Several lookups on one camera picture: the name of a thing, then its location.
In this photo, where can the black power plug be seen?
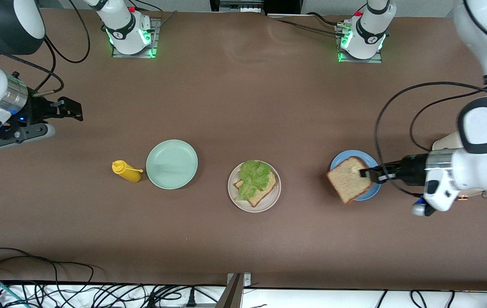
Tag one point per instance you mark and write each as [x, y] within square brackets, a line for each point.
[191, 299]

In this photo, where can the white toaster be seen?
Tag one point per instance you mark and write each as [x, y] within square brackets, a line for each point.
[444, 143]

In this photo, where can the brown table cover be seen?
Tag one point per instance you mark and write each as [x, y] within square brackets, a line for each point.
[312, 239]

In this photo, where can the black equipment box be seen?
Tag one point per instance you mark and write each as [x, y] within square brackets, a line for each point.
[290, 5]

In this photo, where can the beige plate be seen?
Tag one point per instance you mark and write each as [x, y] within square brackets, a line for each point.
[269, 204]

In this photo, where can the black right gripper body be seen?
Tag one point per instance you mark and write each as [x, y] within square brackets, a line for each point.
[36, 110]

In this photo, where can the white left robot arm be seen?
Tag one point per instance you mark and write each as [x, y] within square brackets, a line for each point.
[483, 171]

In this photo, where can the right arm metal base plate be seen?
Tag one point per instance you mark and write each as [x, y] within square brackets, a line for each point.
[154, 47]

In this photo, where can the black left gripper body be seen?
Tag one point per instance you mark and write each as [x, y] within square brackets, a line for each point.
[412, 169]

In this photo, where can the green lettuce leaf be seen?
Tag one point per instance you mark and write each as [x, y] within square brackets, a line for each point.
[254, 175]

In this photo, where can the yellow mustard squeeze bottle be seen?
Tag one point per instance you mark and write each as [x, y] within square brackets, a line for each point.
[126, 171]

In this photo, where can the brown bread slice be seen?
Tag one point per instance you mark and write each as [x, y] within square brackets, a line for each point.
[265, 192]
[348, 184]

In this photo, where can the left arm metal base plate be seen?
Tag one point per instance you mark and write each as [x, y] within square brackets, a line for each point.
[376, 60]

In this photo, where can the blue plate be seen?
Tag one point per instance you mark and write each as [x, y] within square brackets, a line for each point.
[366, 157]

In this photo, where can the grey metal bracket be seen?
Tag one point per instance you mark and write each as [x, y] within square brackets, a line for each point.
[233, 295]

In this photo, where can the mint green plate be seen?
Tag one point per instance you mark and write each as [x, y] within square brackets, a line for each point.
[171, 164]

